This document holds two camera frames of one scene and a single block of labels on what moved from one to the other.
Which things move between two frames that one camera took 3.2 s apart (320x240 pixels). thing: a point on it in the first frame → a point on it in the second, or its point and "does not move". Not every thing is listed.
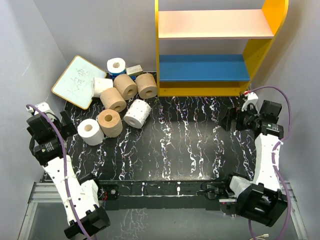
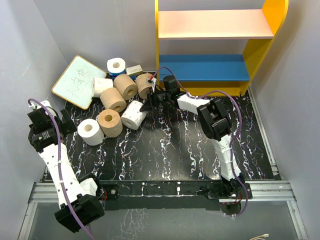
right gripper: [231, 114] → [148, 105]
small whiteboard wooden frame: [75, 83] does not move
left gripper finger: [68, 127] does not move
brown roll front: [110, 122] does not move
